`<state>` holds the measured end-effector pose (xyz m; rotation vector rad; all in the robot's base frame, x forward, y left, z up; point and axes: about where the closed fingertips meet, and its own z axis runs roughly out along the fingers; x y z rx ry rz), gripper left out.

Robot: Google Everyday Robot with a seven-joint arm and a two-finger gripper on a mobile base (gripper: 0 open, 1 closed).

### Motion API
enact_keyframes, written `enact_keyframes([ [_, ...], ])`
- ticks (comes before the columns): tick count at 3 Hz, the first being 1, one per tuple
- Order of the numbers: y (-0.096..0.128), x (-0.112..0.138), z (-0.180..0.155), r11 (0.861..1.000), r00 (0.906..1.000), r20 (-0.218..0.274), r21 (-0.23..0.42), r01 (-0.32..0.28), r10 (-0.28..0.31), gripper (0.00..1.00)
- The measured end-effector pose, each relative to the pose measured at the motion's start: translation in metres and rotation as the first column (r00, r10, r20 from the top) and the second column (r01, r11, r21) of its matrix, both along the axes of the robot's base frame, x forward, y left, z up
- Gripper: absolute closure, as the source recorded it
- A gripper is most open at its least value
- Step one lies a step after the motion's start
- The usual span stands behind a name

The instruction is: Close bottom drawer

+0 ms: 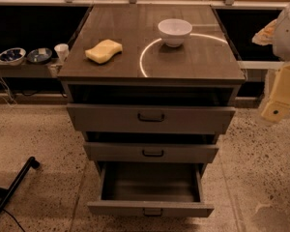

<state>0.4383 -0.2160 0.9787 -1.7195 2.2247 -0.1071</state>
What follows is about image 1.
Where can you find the white paper cup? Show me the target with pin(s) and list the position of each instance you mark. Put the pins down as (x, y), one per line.
(62, 50)

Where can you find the yellow sponge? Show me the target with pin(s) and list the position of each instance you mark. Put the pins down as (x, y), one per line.
(103, 51)

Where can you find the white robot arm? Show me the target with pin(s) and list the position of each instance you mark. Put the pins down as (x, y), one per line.
(277, 33)

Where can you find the dark blue plate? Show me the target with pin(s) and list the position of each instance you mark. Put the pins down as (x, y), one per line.
(39, 56)

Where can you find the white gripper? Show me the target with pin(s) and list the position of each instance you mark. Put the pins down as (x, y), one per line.
(288, 36)

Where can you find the blue patterned bowl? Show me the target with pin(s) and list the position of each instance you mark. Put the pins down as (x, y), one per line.
(13, 56)

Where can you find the black stand leg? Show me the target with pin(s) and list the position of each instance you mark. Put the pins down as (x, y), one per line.
(7, 193)

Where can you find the grey drawer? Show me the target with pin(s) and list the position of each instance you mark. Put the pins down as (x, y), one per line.
(151, 189)
(147, 152)
(150, 119)

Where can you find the low side shelf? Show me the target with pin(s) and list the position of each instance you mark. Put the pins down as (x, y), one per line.
(29, 70)

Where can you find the white ceramic bowl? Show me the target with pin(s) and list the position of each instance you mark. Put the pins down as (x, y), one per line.
(173, 31)

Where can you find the grey drawer cabinet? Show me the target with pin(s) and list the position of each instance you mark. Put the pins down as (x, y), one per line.
(201, 72)

